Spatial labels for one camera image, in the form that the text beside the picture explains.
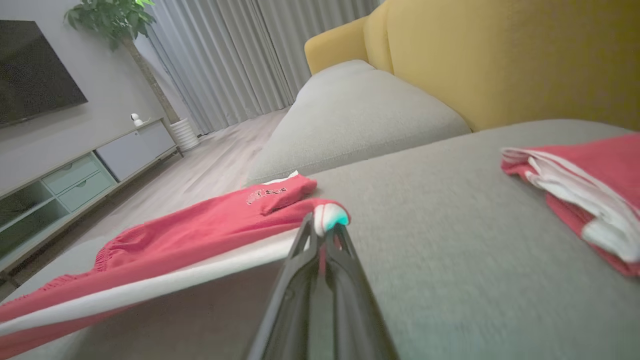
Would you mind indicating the green leafy indoor tree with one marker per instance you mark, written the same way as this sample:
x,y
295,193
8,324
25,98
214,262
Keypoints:
x,y
110,17

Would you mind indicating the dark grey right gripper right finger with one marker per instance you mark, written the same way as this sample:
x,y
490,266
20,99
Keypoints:
x,y
350,310

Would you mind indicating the black flat screen television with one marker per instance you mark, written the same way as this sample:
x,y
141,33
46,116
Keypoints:
x,y
35,75

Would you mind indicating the grey fabric sofa seat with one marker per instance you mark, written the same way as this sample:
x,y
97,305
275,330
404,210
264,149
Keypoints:
x,y
450,260

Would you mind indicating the white ribbed plant pot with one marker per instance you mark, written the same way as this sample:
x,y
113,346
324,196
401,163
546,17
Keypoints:
x,y
184,135

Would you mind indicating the light grey sofa seat cushion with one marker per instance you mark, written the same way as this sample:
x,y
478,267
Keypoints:
x,y
350,115

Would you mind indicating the small white security camera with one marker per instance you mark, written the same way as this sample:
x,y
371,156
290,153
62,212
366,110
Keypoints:
x,y
136,120

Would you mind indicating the grey and mint TV cabinet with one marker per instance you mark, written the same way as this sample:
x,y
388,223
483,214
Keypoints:
x,y
75,180

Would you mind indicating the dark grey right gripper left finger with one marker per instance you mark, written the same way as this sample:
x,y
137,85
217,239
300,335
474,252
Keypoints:
x,y
295,310

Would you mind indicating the red Bulls basketball jersey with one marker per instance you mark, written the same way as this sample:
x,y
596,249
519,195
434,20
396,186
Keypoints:
x,y
600,170

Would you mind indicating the red basketball shorts white stripe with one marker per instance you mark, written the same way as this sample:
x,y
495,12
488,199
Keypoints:
x,y
175,230

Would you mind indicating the grey pleated curtain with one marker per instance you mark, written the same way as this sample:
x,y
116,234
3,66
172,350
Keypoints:
x,y
235,55

